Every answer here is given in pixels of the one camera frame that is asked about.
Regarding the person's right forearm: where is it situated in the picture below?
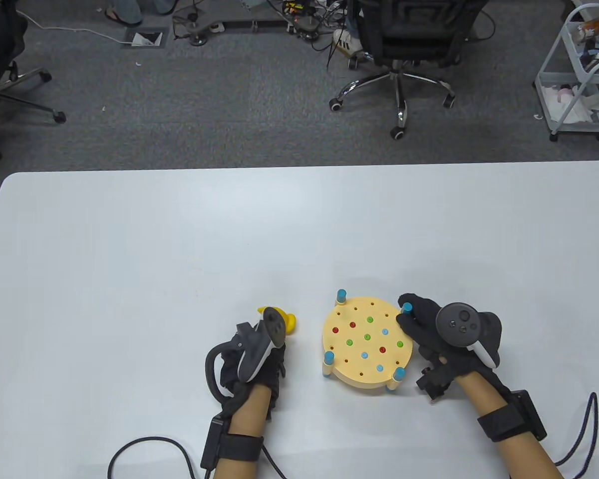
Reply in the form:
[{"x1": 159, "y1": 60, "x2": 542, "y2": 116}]
[{"x1": 454, "y1": 372, "x2": 565, "y2": 479}]

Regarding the grey desk base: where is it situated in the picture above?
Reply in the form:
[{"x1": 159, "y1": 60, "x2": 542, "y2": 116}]
[{"x1": 172, "y1": 6, "x2": 290, "y2": 46}]

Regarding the person's left hand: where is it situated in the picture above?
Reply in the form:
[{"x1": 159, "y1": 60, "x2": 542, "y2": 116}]
[{"x1": 219, "y1": 346, "x2": 287, "y2": 425}]

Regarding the white crumpled cloth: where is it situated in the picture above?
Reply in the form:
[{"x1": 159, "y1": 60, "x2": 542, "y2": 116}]
[{"x1": 543, "y1": 84, "x2": 599, "y2": 124}]

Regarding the tangle of black cables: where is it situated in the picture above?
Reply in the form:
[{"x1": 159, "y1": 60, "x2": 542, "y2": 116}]
[{"x1": 267, "y1": 0, "x2": 365, "y2": 70}]

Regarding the person's left forearm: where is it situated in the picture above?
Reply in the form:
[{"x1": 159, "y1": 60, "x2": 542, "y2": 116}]
[{"x1": 212, "y1": 384, "x2": 273, "y2": 479}]

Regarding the black grey hand controller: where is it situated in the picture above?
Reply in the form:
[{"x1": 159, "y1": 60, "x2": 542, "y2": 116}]
[
  {"x1": 435, "y1": 303, "x2": 503, "y2": 370},
  {"x1": 206, "y1": 307, "x2": 288, "y2": 400}
]

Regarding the white utility cart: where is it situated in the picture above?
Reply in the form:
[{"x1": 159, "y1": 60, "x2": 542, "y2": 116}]
[{"x1": 533, "y1": 4, "x2": 599, "y2": 143}]

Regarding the person's right hand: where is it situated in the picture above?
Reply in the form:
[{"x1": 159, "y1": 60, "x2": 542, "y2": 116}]
[{"x1": 396, "y1": 293, "x2": 512, "y2": 404}]

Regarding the yellow toy hammer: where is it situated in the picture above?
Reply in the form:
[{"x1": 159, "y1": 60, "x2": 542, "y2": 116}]
[{"x1": 257, "y1": 305, "x2": 298, "y2": 336}]

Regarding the black cable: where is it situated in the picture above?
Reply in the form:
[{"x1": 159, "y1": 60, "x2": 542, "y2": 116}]
[
  {"x1": 554, "y1": 393, "x2": 599, "y2": 470},
  {"x1": 107, "y1": 437, "x2": 288, "y2": 479}
]

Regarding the white floor cable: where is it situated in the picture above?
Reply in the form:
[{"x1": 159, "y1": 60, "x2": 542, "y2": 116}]
[{"x1": 16, "y1": 9, "x2": 130, "y2": 46}]

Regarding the yellow round tap bench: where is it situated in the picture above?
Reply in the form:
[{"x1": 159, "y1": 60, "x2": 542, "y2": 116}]
[{"x1": 322, "y1": 288, "x2": 414, "y2": 392}]

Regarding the black wrist camera strap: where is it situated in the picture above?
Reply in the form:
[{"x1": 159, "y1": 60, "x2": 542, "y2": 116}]
[
  {"x1": 201, "y1": 418, "x2": 264, "y2": 470},
  {"x1": 478, "y1": 390, "x2": 548, "y2": 443}
]

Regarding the floor outlet box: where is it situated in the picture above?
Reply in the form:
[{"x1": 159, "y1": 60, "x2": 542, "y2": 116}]
[{"x1": 121, "y1": 28, "x2": 168, "y2": 49}]

